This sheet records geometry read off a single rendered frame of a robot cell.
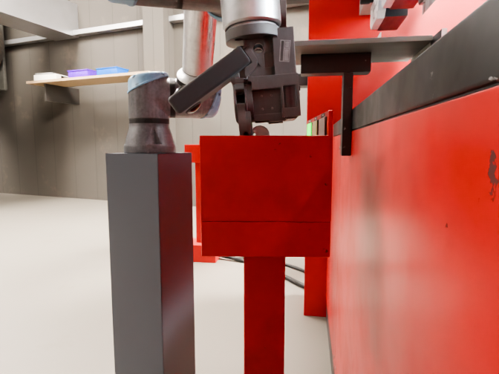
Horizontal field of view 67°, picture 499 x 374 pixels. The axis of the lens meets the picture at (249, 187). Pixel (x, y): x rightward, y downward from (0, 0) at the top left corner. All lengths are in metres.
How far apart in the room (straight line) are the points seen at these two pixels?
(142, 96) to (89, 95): 4.83
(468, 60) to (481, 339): 0.15
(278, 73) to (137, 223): 0.73
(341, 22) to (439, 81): 1.49
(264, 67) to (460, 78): 0.28
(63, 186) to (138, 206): 5.28
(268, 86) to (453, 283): 0.31
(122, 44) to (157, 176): 4.67
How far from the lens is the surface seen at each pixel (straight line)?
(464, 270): 0.25
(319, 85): 1.72
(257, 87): 0.47
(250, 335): 0.59
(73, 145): 6.15
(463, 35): 0.27
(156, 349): 1.20
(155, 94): 1.12
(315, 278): 1.81
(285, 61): 0.50
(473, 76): 0.25
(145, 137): 1.10
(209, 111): 1.14
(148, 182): 1.06
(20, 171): 7.04
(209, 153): 0.46
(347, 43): 0.79
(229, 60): 0.49
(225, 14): 0.51
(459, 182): 0.26
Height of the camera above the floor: 0.80
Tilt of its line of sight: 6 degrees down
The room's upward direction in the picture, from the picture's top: straight up
